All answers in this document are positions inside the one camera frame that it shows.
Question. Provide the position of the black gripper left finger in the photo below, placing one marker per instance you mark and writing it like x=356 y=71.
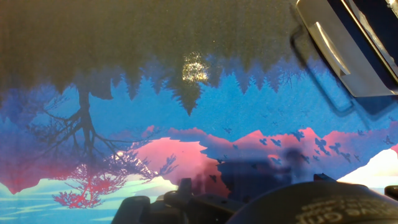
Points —
x=174 y=208

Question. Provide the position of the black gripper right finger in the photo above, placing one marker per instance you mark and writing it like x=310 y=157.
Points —
x=325 y=178

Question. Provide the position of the small silver drawer cabinet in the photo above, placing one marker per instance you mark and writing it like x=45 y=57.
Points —
x=373 y=85

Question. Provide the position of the landscape print desk mat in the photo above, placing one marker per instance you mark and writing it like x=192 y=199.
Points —
x=217 y=109

